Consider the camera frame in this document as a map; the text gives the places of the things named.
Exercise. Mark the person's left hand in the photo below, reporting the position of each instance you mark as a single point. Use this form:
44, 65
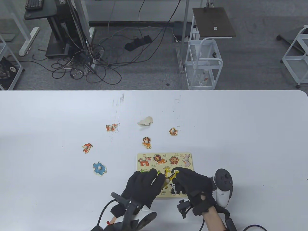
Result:
142, 185

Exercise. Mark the person's right hand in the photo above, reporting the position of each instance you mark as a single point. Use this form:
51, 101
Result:
195, 185

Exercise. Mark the wooden animal puzzle frame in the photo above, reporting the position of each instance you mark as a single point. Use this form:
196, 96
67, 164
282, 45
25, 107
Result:
146, 166

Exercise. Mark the panda puzzle piece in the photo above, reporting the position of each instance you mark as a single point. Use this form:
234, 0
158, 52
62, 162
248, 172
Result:
172, 191

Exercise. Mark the yellow giraffe puzzle piece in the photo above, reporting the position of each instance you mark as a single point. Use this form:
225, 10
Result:
172, 175

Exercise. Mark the pink rabbit puzzle piece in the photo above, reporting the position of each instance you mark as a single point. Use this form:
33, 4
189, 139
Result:
187, 160

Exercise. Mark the lion puzzle piece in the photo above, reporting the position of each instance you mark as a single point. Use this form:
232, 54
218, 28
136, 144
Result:
146, 142

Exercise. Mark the blue hippo puzzle piece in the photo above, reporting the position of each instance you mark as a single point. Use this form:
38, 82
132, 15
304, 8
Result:
98, 168

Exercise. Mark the monkey puzzle piece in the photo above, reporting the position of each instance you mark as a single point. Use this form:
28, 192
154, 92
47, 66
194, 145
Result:
173, 131

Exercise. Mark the crocodile wooden puzzle piece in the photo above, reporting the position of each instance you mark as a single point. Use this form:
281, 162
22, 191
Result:
145, 121

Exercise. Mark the tiger puzzle piece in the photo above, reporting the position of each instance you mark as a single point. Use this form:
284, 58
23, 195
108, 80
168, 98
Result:
112, 128

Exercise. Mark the orange fox puzzle piece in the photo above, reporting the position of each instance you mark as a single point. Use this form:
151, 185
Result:
87, 148

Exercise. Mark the person's left forearm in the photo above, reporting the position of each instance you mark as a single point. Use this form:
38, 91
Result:
114, 219

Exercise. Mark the person's right forearm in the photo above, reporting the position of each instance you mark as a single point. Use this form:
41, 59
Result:
213, 221

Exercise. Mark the black labelled wrist box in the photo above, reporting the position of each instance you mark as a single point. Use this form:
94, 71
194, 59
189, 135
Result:
231, 225

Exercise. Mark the clear plastic bottle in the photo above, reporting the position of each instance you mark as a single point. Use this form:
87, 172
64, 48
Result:
204, 78

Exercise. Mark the black power strip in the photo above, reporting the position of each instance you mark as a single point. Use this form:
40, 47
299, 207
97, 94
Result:
137, 43

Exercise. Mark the white metal pole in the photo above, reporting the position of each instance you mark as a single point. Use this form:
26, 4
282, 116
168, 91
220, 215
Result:
185, 24

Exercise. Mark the black desk crossbar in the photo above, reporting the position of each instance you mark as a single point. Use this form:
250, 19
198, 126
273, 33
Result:
130, 23

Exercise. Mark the brown board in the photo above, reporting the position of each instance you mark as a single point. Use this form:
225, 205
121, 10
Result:
211, 19

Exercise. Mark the black computer tower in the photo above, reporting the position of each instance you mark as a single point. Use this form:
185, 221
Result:
57, 36

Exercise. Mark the white metal cart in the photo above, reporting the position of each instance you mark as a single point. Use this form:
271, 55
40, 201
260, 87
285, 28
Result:
292, 44

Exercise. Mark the black bag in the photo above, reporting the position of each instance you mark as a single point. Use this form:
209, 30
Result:
7, 77

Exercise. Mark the white desk leg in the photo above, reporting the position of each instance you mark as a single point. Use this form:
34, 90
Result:
81, 14

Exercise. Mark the white desk foot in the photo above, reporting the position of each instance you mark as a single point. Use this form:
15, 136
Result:
28, 42

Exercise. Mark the white metal rack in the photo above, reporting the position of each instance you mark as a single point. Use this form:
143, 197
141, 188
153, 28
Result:
10, 53

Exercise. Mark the black desk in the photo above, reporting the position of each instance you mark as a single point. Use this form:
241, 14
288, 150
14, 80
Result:
41, 13

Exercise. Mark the black keyboard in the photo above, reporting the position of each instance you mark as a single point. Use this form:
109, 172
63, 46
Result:
33, 4

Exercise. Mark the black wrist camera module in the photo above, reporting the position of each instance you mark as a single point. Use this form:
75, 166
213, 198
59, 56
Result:
184, 208

